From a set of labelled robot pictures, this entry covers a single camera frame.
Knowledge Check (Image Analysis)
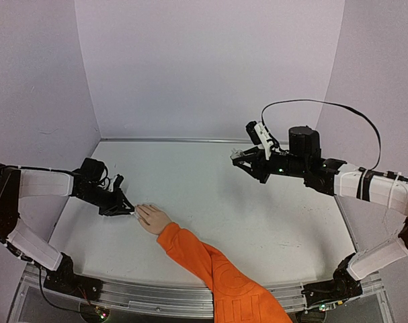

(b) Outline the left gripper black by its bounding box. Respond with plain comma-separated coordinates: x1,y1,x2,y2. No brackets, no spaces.
80,185,135,217

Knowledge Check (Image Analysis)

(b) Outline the clear nail polish bottle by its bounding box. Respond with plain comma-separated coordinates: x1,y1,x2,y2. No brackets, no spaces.
230,149,244,160

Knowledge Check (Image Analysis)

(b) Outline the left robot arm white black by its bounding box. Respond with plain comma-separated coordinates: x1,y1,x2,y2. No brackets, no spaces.
0,157,134,294

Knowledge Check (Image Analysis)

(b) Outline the orange sleeve forearm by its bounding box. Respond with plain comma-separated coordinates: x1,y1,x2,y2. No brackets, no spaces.
157,223,291,322

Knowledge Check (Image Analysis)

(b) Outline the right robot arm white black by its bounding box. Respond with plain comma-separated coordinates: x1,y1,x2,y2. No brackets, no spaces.
231,121,408,281

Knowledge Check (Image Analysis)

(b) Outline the mannequin hand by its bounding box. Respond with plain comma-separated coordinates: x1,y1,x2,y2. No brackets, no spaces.
135,205,171,236

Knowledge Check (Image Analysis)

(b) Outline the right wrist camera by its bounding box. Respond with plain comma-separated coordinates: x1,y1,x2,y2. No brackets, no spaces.
245,121,280,161

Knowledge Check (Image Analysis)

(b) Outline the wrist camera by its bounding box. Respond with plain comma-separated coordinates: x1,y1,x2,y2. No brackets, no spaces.
111,174,124,191
245,121,280,161

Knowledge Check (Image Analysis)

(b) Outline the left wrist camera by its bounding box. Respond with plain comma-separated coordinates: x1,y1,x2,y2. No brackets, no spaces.
111,174,124,191

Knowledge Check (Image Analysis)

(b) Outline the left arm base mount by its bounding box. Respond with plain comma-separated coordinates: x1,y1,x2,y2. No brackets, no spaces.
43,252,103,301

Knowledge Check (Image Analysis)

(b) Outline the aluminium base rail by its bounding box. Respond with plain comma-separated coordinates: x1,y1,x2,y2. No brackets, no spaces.
7,264,394,322

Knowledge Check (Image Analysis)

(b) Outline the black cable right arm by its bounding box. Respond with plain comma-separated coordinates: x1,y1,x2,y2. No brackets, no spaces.
260,99,382,171

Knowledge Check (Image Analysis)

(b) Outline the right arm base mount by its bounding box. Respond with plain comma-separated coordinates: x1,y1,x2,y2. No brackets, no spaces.
301,257,362,308

